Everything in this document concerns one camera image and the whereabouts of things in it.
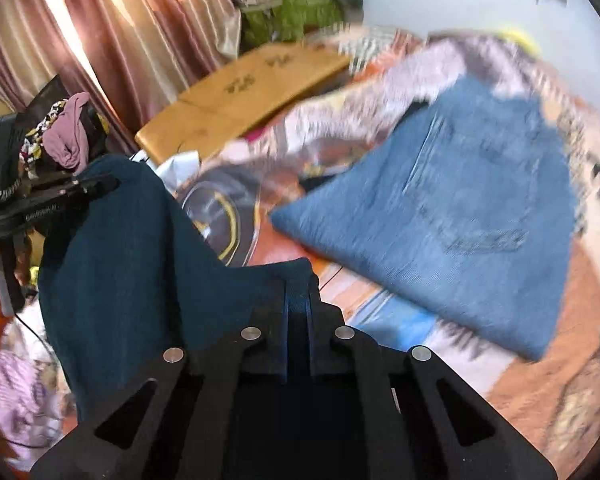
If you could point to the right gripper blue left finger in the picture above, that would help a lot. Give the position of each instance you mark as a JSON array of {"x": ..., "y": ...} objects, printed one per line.
[{"x": 292, "y": 331}]

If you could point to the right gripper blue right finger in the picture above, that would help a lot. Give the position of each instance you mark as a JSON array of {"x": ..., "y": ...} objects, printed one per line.
[{"x": 312, "y": 304}]

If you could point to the dark navy fleece pants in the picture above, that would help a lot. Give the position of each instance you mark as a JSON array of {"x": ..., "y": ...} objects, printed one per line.
[{"x": 127, "y": 275}]

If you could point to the person's left hand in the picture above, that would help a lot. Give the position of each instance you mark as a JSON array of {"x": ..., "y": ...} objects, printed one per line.
[{"x": 23, "y": 261}]

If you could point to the newspaper print bed blanket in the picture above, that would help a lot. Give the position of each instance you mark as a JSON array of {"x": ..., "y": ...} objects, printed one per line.
[{"x": 554, "y": 401}]

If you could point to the folded blue jeans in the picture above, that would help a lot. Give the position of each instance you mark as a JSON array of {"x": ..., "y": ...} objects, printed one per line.
[{"x": 466, "y": 210}]

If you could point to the bamboo folding lap desk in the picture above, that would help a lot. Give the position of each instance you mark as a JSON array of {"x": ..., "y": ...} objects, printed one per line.
[{"x": 238, "y": 98}]

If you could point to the striped pink orange curtain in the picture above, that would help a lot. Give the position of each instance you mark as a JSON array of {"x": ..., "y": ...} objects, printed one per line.
[{"x": 133, "y": 57}]

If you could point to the green patterned storage bag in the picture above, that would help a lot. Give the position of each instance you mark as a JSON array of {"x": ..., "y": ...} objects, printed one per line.
[{"x": 285, "y": 20}]

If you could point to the yellow curved headboard pad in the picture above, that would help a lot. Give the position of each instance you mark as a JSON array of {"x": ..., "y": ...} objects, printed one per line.
[{"x": 521, "y": 38}]

